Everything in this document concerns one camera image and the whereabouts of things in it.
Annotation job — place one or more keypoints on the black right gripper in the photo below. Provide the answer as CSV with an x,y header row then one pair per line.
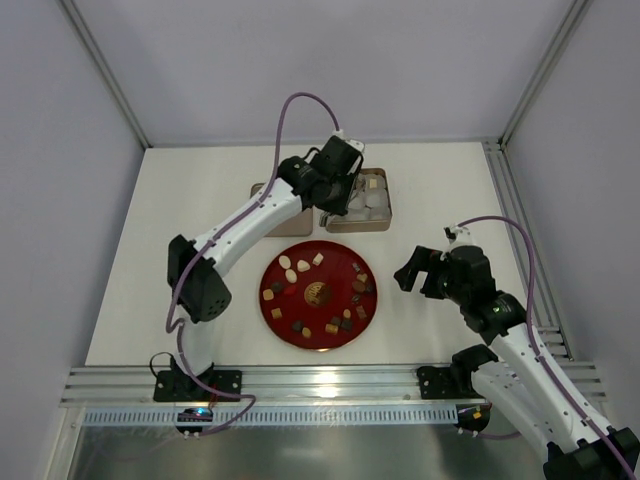
x,y
432,277

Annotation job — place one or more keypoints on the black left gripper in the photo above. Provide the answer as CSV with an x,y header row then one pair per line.
x,y
343,198

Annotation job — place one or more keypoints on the metal tongs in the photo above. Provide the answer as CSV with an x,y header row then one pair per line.
x,y
343,192

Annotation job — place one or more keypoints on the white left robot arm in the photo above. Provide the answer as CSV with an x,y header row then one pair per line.
x,y
197,267

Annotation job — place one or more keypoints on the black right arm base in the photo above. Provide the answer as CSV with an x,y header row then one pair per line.
x,y
445,383

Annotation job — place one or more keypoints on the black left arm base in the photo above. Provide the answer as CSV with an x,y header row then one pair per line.
x,y
214,385

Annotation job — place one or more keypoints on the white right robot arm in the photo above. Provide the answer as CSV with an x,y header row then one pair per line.
x,y
514,370

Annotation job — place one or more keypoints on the brown round disc chocolate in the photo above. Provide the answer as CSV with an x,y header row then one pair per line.
x,y
358,286

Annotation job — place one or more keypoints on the brown layered rectangle chocolate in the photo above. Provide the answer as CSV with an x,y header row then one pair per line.
x,y
360,312

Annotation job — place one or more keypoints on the white ridged square chocolate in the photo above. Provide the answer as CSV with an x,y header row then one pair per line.
x,y
318,259

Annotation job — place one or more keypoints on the white shell chocolate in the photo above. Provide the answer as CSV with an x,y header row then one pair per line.
x,y
303,266

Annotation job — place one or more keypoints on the white swirl oval chocolate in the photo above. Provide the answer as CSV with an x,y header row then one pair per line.
x,y
291,276

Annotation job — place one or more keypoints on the dark fluted round chocolate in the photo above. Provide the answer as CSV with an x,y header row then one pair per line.
x,y
277,286

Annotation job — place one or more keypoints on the tan rounded square chocolate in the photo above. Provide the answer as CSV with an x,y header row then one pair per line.
x,y
269,294

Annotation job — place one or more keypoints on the white paper cup liner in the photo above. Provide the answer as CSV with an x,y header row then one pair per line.
x,y
377,199
358,215

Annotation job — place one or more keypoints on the gold tin box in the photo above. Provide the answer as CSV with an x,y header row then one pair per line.
x,y
380,219

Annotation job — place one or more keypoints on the gold tin lid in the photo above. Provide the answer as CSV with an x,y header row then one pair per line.
x,y
290,220

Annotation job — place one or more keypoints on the red round plate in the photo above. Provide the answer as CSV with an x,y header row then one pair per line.
x,y
322,292

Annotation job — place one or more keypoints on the dark rough truffle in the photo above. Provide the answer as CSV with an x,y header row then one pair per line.
x,y
298,326

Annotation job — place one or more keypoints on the slotted white cable duct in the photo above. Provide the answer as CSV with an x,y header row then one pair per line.
x,y
268,416

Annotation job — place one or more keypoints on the aluminium front rail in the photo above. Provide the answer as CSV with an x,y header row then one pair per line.
x,y
136,385

